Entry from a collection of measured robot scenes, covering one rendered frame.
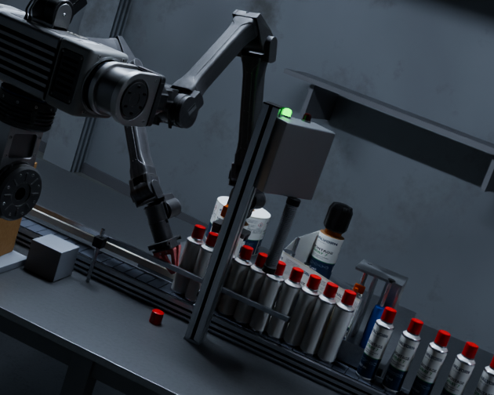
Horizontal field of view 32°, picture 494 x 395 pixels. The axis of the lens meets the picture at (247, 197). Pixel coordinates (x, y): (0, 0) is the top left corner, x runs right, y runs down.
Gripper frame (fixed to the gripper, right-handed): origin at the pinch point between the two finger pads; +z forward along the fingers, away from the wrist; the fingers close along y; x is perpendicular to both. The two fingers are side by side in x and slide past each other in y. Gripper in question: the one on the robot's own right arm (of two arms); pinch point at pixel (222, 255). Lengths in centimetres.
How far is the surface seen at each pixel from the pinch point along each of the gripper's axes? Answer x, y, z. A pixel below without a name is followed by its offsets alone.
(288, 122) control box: 24, -12, -46
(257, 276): 8.4, -13.9, -1.2
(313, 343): 8.2, -34.7, 10.1
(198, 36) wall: -356, 176, -34
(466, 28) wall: -320, -6, -96
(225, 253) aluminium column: 22.7, -7.3, -7.9
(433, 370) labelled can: 8, -66, 3
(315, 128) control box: 16, -17, -46
